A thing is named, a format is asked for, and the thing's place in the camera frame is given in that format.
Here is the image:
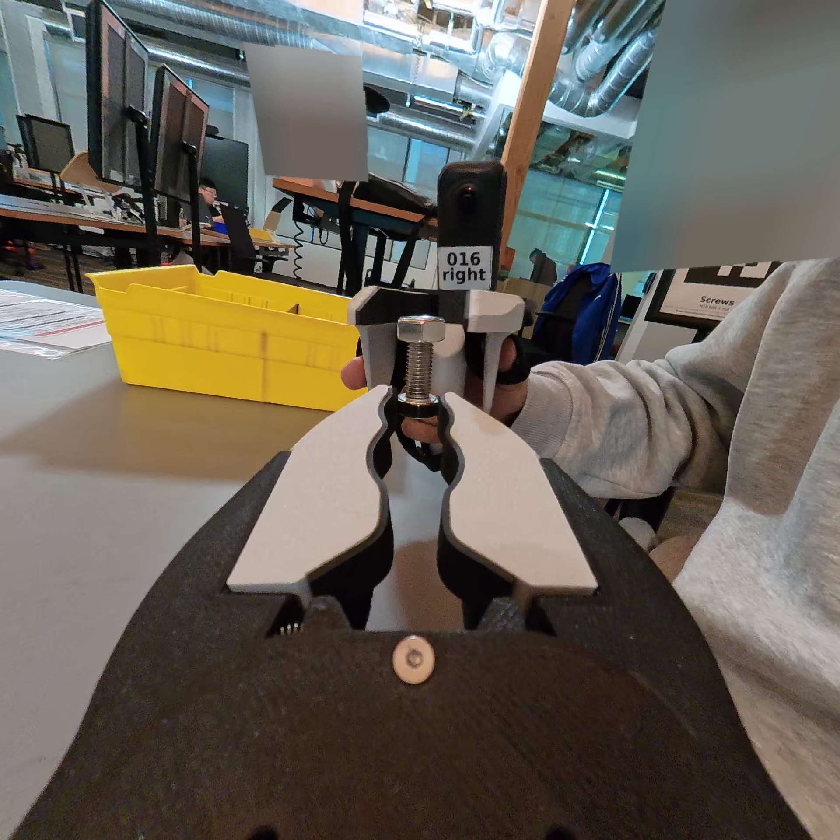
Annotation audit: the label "person's grey sweatshirt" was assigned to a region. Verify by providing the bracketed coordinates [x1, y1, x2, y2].
[663, 259, 840, 840]

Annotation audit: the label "silver hex bolt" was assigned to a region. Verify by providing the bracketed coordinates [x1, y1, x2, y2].
[396, 315, 448, 345]

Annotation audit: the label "wooden top standing desk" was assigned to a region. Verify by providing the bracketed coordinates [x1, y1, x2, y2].
[272, 177, 441, 296]

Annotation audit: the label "steel hex bolt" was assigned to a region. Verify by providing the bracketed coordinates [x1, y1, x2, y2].
[395, 338, 442, 421]

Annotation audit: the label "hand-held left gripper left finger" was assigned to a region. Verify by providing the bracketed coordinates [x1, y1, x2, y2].
[225, 384, 396, 598]

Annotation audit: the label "small black monitor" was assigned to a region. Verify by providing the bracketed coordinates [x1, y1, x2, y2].
[16, 115, 76, 175]

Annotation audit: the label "person's right hand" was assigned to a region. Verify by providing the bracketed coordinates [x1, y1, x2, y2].
[340, 331, 531, 446]

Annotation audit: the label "tall black monitor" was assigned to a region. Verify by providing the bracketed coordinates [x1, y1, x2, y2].
[85, 0, 152, 191]
[152, 63, 211, 204]

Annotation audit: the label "grey desk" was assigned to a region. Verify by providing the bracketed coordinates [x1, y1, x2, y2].
[0, 279, 473, 829]

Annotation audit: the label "dark wide monitor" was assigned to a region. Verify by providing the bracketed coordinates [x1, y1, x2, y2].
[200, 134, 250, 207]

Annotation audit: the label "yellow plastic bin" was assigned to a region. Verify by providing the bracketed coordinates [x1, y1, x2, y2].
[87, 264, 368, 413]

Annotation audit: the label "person's right forearm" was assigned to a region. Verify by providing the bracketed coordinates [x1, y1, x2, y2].
[515, 348, 729, 503]

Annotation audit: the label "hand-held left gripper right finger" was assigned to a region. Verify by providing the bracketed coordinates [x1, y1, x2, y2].
[436, 392, 599, 601]

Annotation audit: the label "framed marker sign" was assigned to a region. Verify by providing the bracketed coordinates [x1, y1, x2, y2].
[646, 259, 788, 329]

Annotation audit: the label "black bag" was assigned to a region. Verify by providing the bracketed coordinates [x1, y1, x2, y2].
[338, 172, 439, 214]

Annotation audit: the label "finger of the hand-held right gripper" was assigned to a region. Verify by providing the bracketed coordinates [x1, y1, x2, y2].
[465, 290, 527, 413]
[346, 285, 403, 395]

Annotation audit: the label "wooden post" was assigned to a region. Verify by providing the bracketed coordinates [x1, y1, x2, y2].
[500, 0, 578, 253]

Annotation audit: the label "black office chair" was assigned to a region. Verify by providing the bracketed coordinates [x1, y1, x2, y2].
[604, 486, 677, 532]
[223, 206, 277, 273]

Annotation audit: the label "long wooden office desk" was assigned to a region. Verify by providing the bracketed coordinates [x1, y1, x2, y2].
[0, 193, 296, 293]

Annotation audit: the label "silver ventilation ducts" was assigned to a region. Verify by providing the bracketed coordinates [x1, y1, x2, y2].
[98, 0, 657, 152]

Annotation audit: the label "blue jacket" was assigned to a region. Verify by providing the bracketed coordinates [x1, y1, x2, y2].
[532, 262, 623, 365]

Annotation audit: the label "printed paper sheet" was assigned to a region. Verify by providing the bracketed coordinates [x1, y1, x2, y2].
[0, 289, 112, 361]

